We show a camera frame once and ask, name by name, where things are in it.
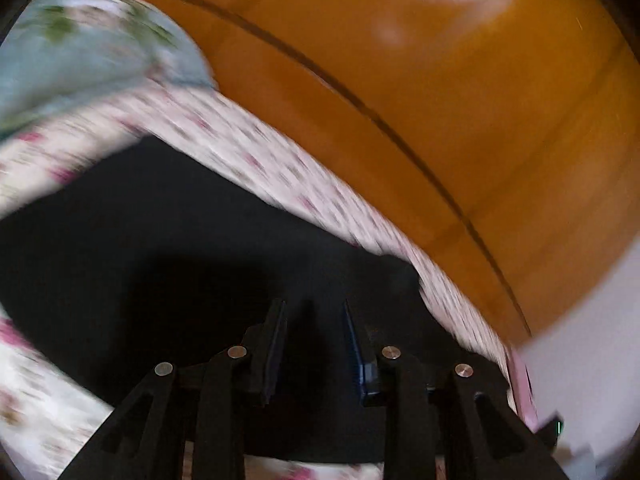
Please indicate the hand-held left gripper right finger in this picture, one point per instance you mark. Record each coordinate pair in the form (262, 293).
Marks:
(358, 365)

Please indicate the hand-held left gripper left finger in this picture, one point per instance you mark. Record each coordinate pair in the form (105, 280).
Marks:
(274, 355)

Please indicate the black pants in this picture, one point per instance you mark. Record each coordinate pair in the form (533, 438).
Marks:
(200, 240)

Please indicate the pink cushion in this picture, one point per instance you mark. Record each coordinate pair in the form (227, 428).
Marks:
(522, 390)

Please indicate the floral bed sheet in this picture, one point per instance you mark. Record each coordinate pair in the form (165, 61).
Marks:
(280, 160)

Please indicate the blue floral pillow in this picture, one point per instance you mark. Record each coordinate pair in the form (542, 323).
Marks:
(90, 70)

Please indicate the wooden wardrobe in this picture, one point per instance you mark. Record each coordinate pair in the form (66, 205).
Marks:
(450, 110)

